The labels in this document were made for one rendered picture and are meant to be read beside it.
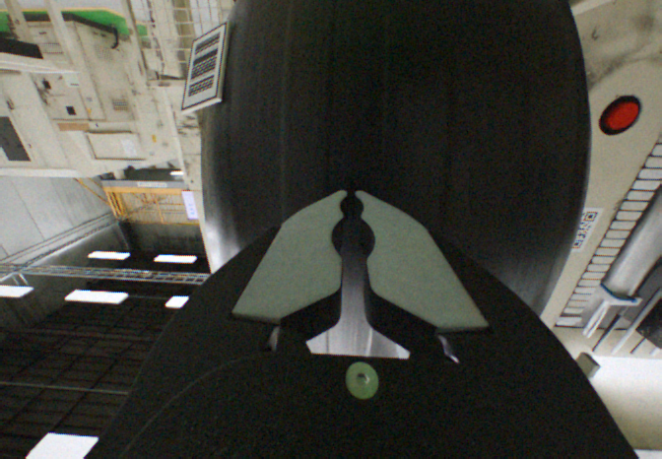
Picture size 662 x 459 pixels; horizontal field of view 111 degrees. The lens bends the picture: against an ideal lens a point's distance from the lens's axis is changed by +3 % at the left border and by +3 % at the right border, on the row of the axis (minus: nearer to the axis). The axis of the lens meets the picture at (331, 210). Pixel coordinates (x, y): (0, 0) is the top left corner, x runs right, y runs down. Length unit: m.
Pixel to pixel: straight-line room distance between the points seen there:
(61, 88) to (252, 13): 4.88
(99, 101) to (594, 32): 4.68
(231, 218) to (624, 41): 0.45
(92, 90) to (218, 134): 4.56
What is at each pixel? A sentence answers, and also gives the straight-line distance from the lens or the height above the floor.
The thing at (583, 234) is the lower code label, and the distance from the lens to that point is 0.52.
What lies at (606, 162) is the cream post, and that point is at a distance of 0.48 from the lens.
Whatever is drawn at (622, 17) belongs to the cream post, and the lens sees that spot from 0.45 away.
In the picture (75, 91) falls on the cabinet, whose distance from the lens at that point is 4.91.
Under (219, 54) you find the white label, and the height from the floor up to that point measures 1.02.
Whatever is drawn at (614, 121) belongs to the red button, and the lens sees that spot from 0.46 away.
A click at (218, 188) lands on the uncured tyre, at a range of 0.18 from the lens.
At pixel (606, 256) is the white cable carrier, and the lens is 0.59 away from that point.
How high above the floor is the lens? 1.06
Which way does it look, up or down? 24 degrees up
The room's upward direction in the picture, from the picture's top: 180 degrees counter-clockwise
